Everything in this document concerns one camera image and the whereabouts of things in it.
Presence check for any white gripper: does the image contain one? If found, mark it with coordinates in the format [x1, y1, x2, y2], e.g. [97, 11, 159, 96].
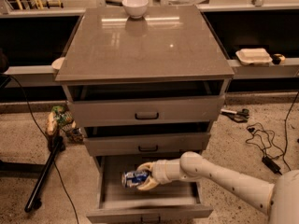
[137, 160, 171, 190]

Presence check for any blue pepsi can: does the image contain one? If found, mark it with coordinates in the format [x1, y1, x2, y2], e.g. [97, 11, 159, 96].
[121, 170, 150, 188]

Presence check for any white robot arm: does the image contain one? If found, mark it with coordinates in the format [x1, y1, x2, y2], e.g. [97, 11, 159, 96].
[137, 151, 299, 224]

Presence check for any grey bottom drawer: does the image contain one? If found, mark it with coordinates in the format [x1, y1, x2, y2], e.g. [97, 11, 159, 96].
[87, 153, 213, 224]

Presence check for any grey drawer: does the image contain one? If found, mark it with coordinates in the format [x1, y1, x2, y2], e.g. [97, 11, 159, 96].
[87, 153, 213, 224]
[84, 121, 211, 156]
[64, 79, 232, 128]

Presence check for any grey middle drawer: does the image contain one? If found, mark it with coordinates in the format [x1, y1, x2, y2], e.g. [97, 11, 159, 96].
[84, 121, 211, 156]

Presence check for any grey top drawer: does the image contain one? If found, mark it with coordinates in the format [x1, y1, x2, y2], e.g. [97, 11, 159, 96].
[64, 79, 232, 128]

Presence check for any grey drawer cabinet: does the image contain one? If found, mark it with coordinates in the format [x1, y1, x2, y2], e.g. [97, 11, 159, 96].
[55, 5, 235, 161]

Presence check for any black tripod leg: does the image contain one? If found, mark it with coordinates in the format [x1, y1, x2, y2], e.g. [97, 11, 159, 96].
[24, 136, 63, 213]

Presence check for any green snack bag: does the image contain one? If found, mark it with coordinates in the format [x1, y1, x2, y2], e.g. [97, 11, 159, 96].
[51, 105, 76, 129]

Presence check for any white foam takeout container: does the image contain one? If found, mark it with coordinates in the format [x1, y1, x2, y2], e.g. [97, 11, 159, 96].
[235, 49, 272, 65]

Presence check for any white ceramic bowl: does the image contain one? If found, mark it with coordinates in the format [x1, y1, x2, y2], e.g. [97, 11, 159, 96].
[122, 0, 149, 19]

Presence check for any yellow black tape measure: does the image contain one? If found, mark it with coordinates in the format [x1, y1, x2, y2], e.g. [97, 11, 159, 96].
[272, 54, 286, 64]

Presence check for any black power adapter with cable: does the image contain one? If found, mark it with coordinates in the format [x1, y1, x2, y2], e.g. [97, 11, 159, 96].
[245, 95, 298, 175]

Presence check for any black floor cable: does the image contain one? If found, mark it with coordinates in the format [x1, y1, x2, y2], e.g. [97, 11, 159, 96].
[0, 73, 80, 224]

